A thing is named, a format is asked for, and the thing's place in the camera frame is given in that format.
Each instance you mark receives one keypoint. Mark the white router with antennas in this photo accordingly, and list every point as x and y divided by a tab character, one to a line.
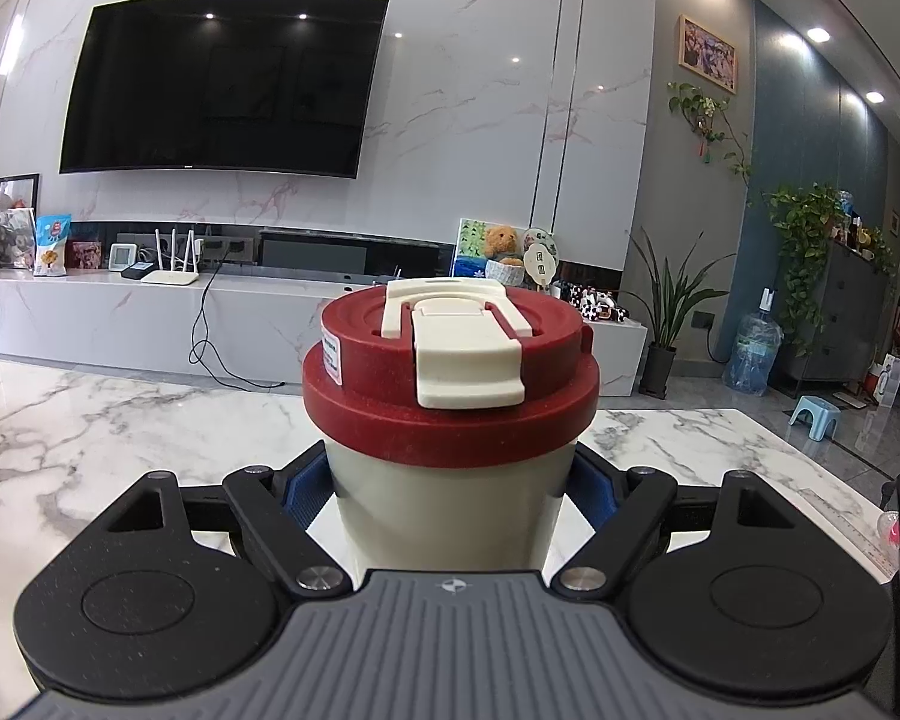
169	274

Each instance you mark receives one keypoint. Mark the light blue plastic stool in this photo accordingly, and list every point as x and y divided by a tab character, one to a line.
814	412

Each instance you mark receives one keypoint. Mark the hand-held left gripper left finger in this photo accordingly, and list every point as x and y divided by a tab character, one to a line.
304	491

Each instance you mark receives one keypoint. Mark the white square device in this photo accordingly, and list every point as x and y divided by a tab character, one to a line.
124	253

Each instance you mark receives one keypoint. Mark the wall-mounted black television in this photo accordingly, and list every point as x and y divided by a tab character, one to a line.
225	82

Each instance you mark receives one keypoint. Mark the round paper fan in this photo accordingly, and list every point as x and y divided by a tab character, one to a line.
540	255

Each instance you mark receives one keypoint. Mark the white marble television cabinet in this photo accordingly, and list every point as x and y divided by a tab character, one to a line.
105	322

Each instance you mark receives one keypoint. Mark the blue and white snack bag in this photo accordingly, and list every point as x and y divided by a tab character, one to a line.
51	244

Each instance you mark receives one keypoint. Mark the small black device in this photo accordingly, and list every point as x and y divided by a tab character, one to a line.
138	271

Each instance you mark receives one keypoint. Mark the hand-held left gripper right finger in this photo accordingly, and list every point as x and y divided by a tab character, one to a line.
598	493

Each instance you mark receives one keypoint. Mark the wooden framed wall picture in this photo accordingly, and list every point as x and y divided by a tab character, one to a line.
709	52

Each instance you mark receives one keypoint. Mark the cream cup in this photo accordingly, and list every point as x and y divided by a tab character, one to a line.
442	517

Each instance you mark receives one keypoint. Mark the brown teddy bear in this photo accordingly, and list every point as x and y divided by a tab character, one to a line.
501	241

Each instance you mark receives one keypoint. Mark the black and white cow toys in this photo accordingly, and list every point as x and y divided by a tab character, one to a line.
596	304

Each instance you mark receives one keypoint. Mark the pink box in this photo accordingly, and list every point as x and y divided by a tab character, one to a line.
85	255

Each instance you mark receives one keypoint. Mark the hanging vine plant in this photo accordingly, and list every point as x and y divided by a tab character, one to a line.
701	112

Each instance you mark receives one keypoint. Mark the clear plastic ruler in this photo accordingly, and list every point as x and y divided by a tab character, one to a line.
859	532

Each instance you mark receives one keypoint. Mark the trailing pothos plant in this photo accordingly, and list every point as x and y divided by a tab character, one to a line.
806	240

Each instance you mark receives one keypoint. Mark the red cup lid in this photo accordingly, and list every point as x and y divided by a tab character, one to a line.
390	420

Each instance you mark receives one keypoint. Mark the silver patterned bag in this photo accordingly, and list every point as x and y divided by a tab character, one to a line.
11	240

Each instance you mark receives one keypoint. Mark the black picture frame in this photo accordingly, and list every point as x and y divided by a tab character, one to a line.
16	191

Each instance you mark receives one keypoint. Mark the wall socket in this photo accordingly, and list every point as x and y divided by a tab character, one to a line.
702	321

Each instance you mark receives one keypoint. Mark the potted long-leaf plant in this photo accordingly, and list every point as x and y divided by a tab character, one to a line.
664	315

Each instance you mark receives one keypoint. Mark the blue water jug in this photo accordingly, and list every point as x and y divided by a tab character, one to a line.
751	356

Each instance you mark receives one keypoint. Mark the white bowl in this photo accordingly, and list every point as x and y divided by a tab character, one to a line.
505	272

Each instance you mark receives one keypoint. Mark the colourful painting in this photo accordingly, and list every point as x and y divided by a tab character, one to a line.
469	247

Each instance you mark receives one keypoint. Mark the grey drawer cabinet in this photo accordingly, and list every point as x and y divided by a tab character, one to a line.
844	315

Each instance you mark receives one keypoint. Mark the black soundbar box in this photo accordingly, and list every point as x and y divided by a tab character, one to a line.
311	253

